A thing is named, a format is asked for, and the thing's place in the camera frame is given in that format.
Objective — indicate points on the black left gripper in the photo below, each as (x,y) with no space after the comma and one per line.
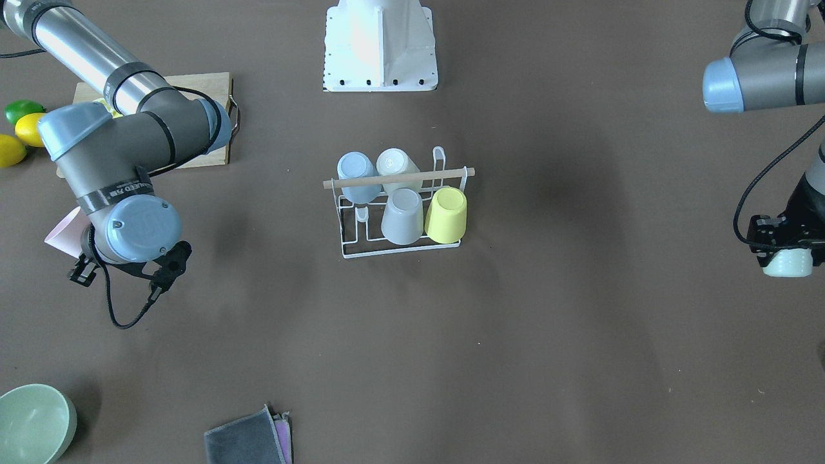
(809,201)

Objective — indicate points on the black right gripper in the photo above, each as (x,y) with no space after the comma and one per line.
(78,271)

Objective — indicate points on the pink plastic cup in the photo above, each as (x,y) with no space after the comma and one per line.
(67,235)

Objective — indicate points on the green plastic cup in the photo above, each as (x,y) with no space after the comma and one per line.
(789,263)

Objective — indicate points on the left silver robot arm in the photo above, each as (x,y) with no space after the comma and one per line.
(771,65)

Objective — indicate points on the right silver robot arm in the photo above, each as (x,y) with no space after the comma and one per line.
(109,152)

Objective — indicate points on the light blue plastic cup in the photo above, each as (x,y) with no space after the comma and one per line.
(355,165)

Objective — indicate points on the grey plastic cup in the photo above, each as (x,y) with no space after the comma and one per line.
(402,221)

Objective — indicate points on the white plastic cup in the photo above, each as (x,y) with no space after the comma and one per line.
(397,162)

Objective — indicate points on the yellow plastic cup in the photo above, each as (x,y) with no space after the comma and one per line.
(446,218)

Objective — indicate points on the yellow lemon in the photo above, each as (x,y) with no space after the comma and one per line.
(12,151)
(27,130)

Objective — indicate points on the green ceramic bowl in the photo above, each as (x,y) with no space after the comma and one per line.
(38,423)

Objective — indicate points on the green lime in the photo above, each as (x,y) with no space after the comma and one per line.
(14,111)

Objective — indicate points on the grey folded cloth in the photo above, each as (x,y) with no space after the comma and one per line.
(257,438)

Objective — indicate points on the white wire cup rack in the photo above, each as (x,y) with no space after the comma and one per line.
(360,224)

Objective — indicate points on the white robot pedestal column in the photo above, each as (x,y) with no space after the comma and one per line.
(379,46)

